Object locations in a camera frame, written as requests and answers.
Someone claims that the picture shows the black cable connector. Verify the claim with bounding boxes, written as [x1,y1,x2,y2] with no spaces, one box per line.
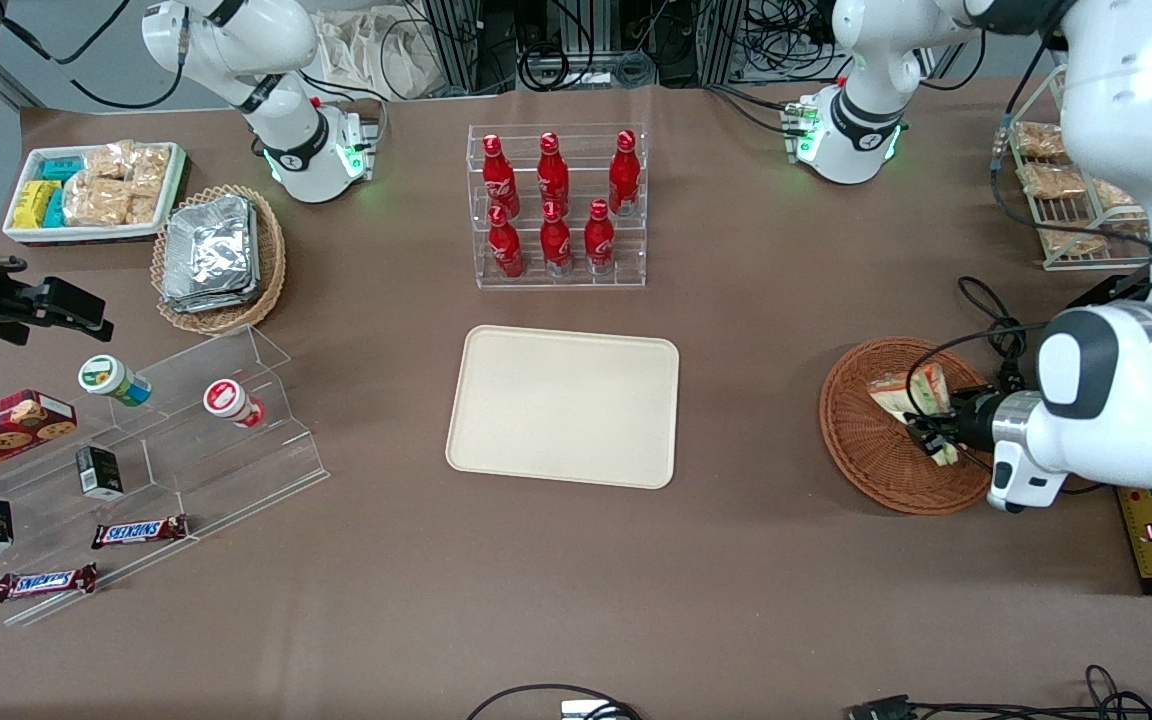
[845,694,919,720]

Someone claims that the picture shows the oval light wicker basket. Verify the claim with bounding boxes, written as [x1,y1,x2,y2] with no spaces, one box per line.
[151,185,287,336]

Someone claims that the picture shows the black power cable with plug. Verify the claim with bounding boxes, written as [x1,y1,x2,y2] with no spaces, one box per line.
[956,275,1039,393]

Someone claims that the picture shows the yellow snack packet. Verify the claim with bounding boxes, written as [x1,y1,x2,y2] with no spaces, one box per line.
[13,180,60,230]

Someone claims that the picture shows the cream wire rack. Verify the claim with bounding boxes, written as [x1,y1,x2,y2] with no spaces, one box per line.
[991,65,1152,272]

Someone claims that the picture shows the bagged bread packet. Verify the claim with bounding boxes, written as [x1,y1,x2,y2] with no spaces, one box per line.
[1014,121,1068,161]
[1017,161,1088,200]
[1090,178,1149,213]
[1039,229,1109,257]

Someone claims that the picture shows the white rectangular snack tray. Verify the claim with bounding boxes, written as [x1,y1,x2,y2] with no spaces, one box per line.
[3,142,188,246]

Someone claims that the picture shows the Snickers chocolate bar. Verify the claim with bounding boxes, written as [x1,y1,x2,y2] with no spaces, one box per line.
[0,563,99,604]
[91,515,189,551]

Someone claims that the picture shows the triangle sandwich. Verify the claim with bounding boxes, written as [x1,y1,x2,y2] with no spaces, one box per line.
[868,362,963,469]

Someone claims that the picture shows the tangled black cables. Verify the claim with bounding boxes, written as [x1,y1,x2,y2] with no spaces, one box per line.
[914,664,1152,720]

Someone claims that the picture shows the stack of foil containers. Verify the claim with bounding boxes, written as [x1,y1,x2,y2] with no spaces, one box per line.
[161,195,263,314]

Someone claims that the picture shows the black looped cable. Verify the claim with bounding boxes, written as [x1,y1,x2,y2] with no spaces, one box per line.
[464,683,643,720]

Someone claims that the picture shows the round brown wicker basket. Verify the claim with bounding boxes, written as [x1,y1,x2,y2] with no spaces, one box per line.
[819,337,1009,516]

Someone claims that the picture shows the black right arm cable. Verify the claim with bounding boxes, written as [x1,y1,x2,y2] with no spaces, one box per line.
[0,0,189,112]

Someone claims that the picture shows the green lid yogurt cup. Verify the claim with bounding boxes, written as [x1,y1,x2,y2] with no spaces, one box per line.
[78,354,153,408]

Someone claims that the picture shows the red lid yogurt cup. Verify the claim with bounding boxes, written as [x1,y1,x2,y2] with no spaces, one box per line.
[203,378,268,430]

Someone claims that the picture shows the clear acrylic bottle rack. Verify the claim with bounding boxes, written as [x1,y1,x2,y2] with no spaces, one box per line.
[467,123,648,291]

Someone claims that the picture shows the red cola bottle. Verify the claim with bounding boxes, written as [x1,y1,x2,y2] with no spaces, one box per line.
[482,134,521,217]
[584,198,617,277]
[537,132,571,211]
[607,130,641,217]
[487,205,526,280]
[540,200,574,278]

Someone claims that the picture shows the cream plastic serving tray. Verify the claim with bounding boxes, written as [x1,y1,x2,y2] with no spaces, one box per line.
[445,325,681,490]

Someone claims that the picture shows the beige cloth bag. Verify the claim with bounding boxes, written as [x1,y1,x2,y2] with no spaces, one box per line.
[314,8,439,102]

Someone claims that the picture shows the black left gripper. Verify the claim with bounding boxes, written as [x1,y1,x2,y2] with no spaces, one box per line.
[903,388,1004,468]

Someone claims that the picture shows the clear acrylic stepped shelf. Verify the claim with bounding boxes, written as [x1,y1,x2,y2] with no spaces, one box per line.
[0,323,330,628]

